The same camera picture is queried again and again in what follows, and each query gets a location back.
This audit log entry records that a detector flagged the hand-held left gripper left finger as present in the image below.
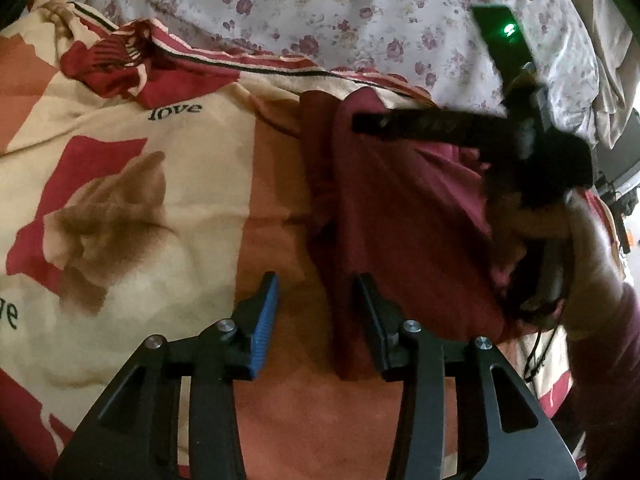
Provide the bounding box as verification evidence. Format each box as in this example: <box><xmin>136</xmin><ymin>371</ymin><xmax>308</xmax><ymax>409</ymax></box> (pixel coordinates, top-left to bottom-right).
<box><xmin>52</xmin><ymin>271</ymin><xmax>279</xmax><ymax>480</ymax></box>

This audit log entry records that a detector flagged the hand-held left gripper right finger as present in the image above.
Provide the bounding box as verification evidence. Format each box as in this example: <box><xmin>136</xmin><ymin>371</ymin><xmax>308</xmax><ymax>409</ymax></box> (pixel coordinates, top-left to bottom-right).
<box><xmin>352</xmin><ymin>272</ymin><xmax>581</xmax><ymax>480</ymax></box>

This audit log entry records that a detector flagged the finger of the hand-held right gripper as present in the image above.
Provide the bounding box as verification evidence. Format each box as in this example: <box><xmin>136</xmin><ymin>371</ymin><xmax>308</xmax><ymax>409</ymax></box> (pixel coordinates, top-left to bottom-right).
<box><xmin>352</xmin><ymin>108</ymin><xmax>506</xmax><ymax>148</ymax></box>

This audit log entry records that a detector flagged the maroon shirt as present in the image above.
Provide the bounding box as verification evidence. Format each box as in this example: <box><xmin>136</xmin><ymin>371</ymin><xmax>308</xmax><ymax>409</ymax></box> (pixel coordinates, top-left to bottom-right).
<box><xmin>299</xmin><ymin>86</ymin><xmax>526</xmax><ymax>381</ymax></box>

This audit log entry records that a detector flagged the person's right forearm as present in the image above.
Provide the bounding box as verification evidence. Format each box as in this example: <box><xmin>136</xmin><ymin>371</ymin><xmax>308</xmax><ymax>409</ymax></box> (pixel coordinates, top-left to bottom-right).
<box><xmin>562</xmin><ymin>282</ymin><xmax>640</xmax><ymax>441</ymax></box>

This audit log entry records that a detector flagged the person's right hand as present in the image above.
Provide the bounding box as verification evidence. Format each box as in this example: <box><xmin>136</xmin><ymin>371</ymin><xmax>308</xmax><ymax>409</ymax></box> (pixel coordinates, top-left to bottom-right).
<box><xmin>492</xmin><ymin>191</ymin><xmax>627</xmax><ymax>343</ymax></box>

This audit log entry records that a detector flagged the dark furniture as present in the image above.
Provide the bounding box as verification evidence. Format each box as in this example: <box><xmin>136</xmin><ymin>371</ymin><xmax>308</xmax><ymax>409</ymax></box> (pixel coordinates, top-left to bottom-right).
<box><xmin>592</xmin><ymin>107</ymin><xmax>640</xmax><ymax>256</ymax></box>

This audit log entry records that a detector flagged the white floral quilt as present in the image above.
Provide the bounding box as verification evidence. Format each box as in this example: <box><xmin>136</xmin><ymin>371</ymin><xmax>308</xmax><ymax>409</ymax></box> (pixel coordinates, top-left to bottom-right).
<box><xmin>107</xmin><ymin>0</ymin><xmax>601</xmax><ymax>133</ymax></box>

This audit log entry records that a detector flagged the grey cloth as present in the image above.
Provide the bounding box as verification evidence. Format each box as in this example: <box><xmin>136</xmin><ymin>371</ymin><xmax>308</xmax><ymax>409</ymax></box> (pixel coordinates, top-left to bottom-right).
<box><xmin>560</xmin><ymin>0</ymin><xmax>638</xmax><ymax>136</ymax></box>

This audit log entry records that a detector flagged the red cream rose printed blanket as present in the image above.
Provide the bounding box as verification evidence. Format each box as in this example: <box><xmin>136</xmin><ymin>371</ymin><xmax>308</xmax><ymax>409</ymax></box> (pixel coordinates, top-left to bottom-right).
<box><xmin>0</xmin><ymin>0</ymin><xmax>626</xmax><ymax>480</ymax></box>

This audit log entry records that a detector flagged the black cable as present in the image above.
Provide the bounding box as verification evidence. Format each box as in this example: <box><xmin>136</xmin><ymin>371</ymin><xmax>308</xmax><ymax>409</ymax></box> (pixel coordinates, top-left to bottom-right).
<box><xmin>521</xmin><ymin>305</ymin><xmax>563</xmax><ymax>386</ymax></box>

